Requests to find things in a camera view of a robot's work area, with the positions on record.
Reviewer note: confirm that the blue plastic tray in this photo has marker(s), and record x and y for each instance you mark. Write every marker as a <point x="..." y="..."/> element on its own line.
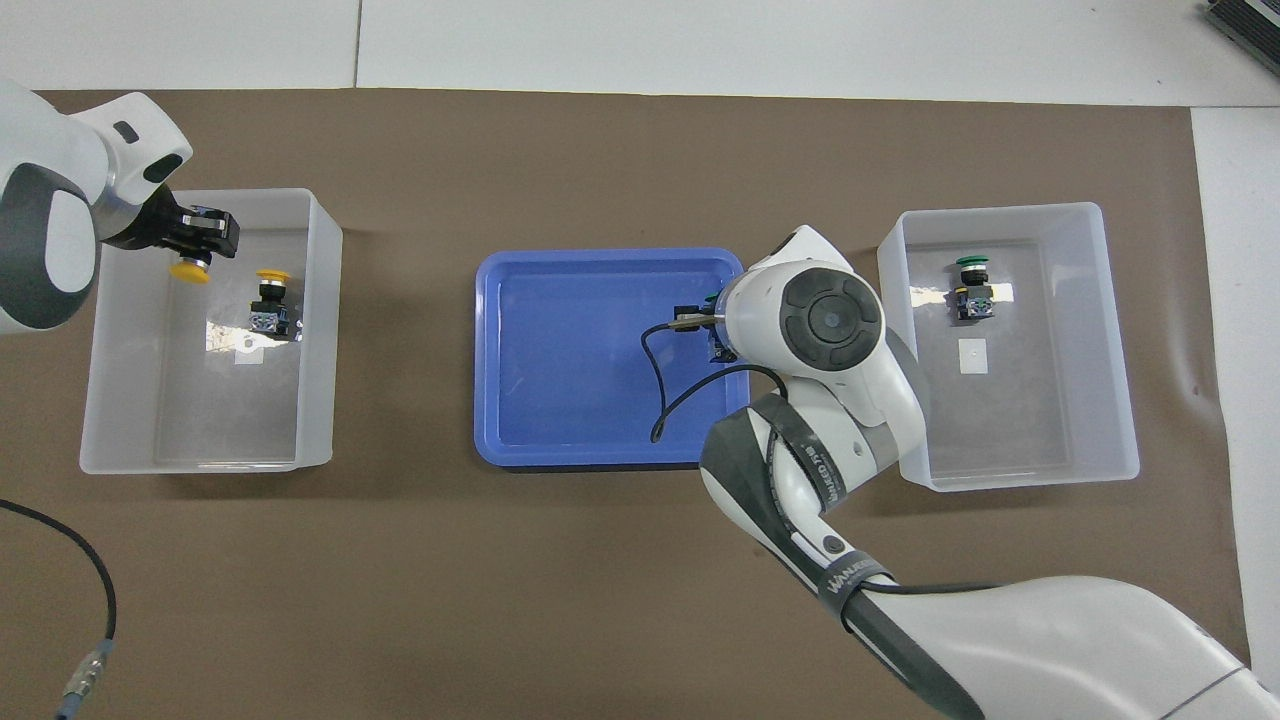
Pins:
<point x="560" y="400"/>

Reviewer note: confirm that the green push button switch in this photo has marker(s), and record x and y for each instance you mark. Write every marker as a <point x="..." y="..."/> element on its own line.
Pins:
<point x="712" y="294"/>
<point x="975" y="298"/>

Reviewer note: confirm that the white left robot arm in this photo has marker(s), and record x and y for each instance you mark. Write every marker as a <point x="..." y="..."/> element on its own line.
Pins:
<point x="130" y="150"/>

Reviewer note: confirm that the translucent white plastic box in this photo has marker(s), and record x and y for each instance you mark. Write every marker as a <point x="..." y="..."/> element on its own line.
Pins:
<point x="130" y="400"/>
<point x="1000" y="440"/>

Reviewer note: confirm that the brown table mat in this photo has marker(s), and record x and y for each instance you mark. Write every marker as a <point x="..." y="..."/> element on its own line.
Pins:
<point x="500" y="600"/>

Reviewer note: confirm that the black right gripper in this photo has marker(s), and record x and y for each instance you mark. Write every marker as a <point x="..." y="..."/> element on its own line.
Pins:
<point x="690" y="308"/>

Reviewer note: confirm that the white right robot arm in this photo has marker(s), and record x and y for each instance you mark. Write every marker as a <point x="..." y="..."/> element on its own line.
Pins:
<point x="830" y="320"/>

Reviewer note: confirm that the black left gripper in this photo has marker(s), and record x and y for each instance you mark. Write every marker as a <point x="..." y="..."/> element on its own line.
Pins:
<point x="150" y="225"/>

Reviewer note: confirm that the small white paper label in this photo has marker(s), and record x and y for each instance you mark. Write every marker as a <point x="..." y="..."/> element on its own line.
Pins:
<point x="972" y="357"/>
<point x="248" y="352"/>

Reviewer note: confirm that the yellow push button switch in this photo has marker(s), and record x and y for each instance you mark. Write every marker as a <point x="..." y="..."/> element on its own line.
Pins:
<point x="190" y="272"/>
<point x="270" y="300"/>

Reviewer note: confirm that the black ribbed device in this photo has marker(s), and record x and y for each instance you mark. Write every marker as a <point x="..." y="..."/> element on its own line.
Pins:
<point x="1250" y="25"/>

